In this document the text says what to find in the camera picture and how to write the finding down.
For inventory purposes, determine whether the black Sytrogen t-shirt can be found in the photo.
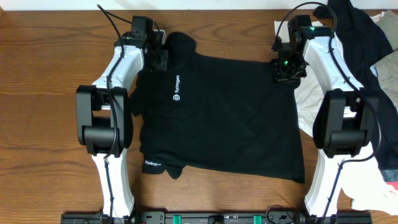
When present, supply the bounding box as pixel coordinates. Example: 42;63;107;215
130;32;305;184

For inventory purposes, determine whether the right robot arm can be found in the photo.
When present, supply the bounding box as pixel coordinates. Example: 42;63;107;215
271;15;380;223

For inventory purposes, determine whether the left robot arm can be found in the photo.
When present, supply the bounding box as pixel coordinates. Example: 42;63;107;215
76;16;168;223

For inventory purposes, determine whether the dark navy garment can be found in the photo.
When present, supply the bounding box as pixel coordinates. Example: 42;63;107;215
327;0;397;182

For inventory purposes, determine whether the grey garment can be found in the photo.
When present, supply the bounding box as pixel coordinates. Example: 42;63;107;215
371;11;397;109

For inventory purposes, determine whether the white shirt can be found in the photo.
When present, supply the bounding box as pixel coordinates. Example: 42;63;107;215
279;16;397;215

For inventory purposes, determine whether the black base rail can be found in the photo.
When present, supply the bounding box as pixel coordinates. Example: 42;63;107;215
60;210;374;224

